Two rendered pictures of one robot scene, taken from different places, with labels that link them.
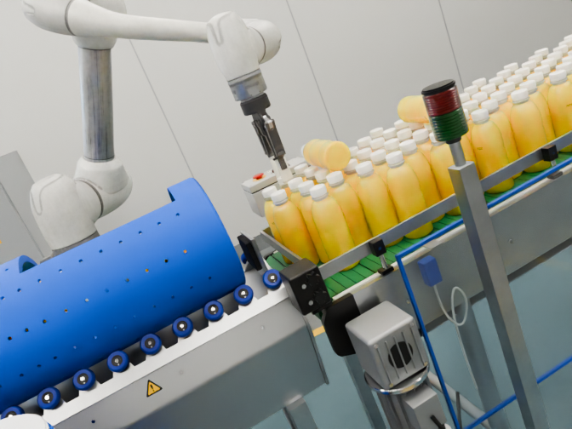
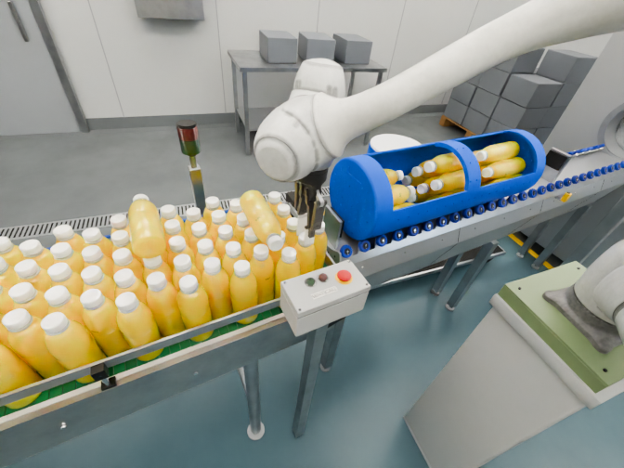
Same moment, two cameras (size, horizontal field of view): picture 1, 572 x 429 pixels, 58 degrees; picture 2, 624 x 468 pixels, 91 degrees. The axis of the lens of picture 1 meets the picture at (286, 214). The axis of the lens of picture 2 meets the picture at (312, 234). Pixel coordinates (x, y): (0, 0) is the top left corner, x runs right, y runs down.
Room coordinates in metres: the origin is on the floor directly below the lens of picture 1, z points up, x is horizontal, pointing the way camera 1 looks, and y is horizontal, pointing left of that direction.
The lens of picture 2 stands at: (1.98, -0.21, 1.68)
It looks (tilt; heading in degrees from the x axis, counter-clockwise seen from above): 41 degrees down; 162
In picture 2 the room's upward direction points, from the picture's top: 7 degrees clockwise
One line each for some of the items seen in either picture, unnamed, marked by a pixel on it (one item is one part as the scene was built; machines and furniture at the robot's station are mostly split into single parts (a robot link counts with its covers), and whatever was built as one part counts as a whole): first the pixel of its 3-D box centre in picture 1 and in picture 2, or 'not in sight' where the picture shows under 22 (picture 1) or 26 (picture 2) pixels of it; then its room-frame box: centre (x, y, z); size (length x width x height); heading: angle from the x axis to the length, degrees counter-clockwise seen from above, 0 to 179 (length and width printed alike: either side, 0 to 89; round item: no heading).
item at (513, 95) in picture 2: not in sight; (507, 96); (-1.58, 3.41, 0.59); 1.20 x 0.80 x 1.19; 7
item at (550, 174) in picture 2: not in sight; (552, 165); (0.87, 1.40, 1.00); 0.10 x 0.04 x 0.15; 14
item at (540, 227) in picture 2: not in sight; (540, 227); (0.63, 2.07, 0.31); 0.06 x 0.06 x 0.63; 14
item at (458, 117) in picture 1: (448, 122); (189, 144); (0.94, -0.35, 1.18); 0.06 x 0.06 x 0.05
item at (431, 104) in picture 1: (442, 100); (188, 131); (0.94, -0.35, 1.23); 0.06 x 0.06 x 0.04
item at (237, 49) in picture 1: (233, 43); (317, 104); (1.37, -0.04, 1.47); 0.13 x 0.11 x 0.16; 150
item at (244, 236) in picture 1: (254, 258); (332, 227); (1.19, 0.11, 0.99); 0.10 x 0.02 x 0.12; 14
